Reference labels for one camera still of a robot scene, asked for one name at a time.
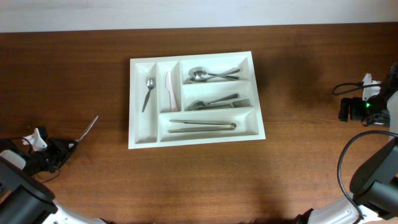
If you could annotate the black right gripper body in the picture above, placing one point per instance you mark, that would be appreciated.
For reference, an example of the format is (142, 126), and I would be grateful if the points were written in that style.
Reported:
(357, 107)

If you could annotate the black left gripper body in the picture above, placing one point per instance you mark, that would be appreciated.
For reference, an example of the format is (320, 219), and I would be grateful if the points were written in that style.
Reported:
(48, 158)

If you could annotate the small metal teaspoon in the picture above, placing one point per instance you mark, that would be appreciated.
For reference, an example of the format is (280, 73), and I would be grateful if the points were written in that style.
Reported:
(78, 141)
(150, 85)

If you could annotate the metal fork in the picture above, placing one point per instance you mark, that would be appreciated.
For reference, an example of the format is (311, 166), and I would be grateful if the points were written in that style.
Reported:
(235, 104)
(199, 103)

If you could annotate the metal knife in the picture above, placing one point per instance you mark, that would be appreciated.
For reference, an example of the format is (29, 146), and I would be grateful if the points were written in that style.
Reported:
(217, 123)
(203, 129)

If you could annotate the pink plastic knife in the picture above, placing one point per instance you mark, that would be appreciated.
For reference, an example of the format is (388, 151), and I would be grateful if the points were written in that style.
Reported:
(173, 94)

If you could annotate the large metal spoon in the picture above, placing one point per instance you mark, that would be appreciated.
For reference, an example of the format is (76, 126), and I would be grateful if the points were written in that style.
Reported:
(206, 78)

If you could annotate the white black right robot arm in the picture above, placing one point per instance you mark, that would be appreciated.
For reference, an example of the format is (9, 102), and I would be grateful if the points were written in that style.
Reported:
(372, 193)

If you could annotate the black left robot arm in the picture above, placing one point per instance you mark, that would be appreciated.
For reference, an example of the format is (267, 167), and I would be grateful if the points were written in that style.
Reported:
(29, 200)

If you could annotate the white plastic cutlery tray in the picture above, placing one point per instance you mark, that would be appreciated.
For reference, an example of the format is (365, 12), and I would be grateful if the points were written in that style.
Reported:
(149, 129)

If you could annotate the metal spoon in tray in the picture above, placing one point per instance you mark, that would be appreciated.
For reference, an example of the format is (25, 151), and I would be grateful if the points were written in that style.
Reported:
(200, 74)

